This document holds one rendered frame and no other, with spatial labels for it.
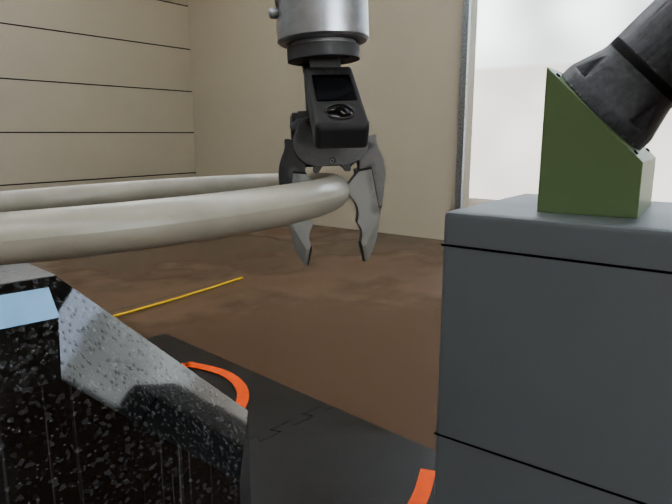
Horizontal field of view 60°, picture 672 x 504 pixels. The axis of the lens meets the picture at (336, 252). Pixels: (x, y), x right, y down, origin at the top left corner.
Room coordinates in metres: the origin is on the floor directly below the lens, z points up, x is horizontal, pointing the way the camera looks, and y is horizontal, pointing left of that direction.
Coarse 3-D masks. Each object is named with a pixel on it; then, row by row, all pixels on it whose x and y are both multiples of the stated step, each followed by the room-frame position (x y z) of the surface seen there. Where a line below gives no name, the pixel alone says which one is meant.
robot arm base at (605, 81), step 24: (624, 48) 0.99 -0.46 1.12; (576, 72) 1.02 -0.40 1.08; (600, 72) 0.99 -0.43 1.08; (624, 72) 0.97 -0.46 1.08; (648, 72) 0.96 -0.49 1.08; (600, 96) 0.97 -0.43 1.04; (624, 96) 0.96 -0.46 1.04; (648, 96) 0.96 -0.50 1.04; (624, 120) 0.96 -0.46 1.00; (648, 120) 0.97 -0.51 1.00
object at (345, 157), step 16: (288, 48) 0.59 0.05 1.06; (304, 48) 0.57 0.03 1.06; (320, 48) 0.56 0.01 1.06; (336, 48) 0.57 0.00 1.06; (352, 48) 0.58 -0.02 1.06; (304, 64) 0.62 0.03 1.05; (320, 64) 0.59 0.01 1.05; (336, 64) 0.59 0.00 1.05; (304, 80) 0.63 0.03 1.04; (304, 112) 0.57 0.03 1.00; (304, 128) 0.56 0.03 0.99; (304, 144) 0.56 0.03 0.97; (304, 160) 0.56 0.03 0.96; (320, 160) 0.57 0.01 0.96; (336, 160) 0.57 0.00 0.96; (352, 160) 0.57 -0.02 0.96
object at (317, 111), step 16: (320, 80) 0.56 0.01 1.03; (336, 80) 0.56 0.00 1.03; (352, 80) 0.56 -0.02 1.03; (320, 96) 0.53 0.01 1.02; (336, 96) 0.53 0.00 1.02; (352, 96) 0.54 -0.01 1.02; (320, 112) 0.51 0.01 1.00; (336, 112) 0.50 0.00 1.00; (352, 112) 0.50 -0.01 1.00; (320, 128) 0.49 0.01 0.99; (336, 128) 0.49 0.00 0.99; (352, 128) 0.49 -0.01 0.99; (368, 128) 0.50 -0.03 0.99; (320, 144) 0.50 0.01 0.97; (336, 144) 0.50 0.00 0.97; (352, 144) 0.50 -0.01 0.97
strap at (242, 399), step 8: (200, 368) 2.30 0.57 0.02; (208, 368) 2.30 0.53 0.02; (216, 368) 2.30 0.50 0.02; (224, 376) 2.22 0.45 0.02; (232, 376) 2.22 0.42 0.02; (240, 384) 2.14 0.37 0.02; (240, 392) 2.07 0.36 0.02; (248, 392) 2.07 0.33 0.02; (240, 400) 2.00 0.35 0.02; (424, 472) 1.53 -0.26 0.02; (432, 472) 1.53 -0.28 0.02; (424, 480) 1.49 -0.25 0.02; (432, 480) 1.49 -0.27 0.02; (416, 488) 1.45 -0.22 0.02; (424, 488) 1.45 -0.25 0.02; (416, 496) 1.42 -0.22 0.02; (424, 496) 1.42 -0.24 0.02
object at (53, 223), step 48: (0, 192) 0.70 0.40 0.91; (48, 192) 0.73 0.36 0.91; (96, 192) 0.75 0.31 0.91; (144, 192) 0.77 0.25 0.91; (192, 192) 0.76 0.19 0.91; (240, 192) 0.39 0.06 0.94; (288, 192) 0.42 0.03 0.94; (336, 192) 0.48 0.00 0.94; (0, 240) 0.31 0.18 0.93; (48, 240) 0.32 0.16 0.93; (96, 240) 0.33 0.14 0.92; (144, 240) 0.34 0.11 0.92; (192, 240) 0.36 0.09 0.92
